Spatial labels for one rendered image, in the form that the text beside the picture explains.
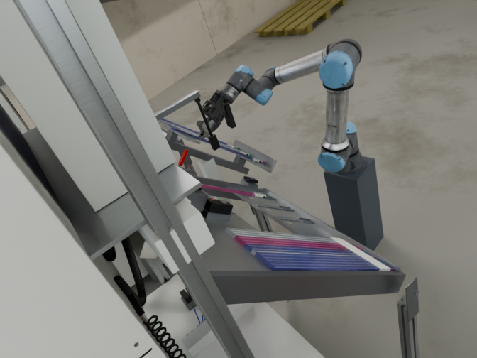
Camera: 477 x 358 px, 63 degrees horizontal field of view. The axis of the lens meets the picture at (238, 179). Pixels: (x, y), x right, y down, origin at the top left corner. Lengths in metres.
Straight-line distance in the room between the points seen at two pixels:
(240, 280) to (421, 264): 1.57
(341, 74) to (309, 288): 0.82
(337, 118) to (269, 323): 0.81
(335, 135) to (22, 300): 1.32
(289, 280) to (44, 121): 0.55
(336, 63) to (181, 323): 1.06
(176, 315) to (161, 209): 0.97
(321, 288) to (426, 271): 1.29
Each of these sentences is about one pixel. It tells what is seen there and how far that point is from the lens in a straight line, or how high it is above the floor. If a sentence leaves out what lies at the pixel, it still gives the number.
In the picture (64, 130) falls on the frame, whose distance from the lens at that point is 0.62.
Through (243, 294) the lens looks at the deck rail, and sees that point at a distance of 0.78.
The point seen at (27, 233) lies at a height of 1.48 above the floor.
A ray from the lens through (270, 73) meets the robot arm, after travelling 1.79.
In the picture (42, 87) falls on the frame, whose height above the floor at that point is 1.60.
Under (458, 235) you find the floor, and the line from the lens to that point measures 2.36.
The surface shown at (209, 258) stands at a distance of 0.80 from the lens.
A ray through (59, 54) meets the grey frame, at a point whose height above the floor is 1.65.
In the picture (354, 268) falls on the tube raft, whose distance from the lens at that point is 1.09.
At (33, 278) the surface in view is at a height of 1.42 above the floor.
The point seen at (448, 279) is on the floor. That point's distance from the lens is 2.17.
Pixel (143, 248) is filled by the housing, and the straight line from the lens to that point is 0.84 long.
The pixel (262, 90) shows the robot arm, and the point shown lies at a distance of 1.70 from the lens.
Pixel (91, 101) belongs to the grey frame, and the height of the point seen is 1.59.
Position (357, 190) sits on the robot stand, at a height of 0.49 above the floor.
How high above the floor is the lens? 1.72
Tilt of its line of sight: 35 degrees down
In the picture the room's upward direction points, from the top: 21 degrees counter-clockwise
